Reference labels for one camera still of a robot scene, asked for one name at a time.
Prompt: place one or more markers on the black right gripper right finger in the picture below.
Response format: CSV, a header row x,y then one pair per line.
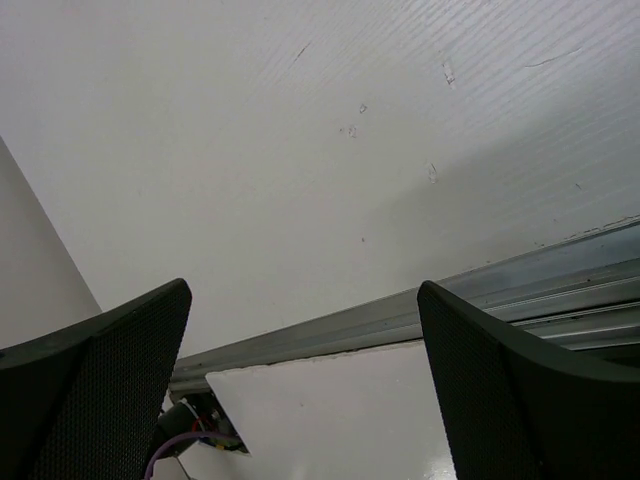
x,y
515,406

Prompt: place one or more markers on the aluminium front table rail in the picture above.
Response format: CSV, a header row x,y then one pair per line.
x,y
583,294

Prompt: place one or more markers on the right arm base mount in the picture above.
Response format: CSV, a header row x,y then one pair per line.
x,y
196,412

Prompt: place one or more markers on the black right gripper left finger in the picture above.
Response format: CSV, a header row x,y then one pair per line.
x,y
83,402

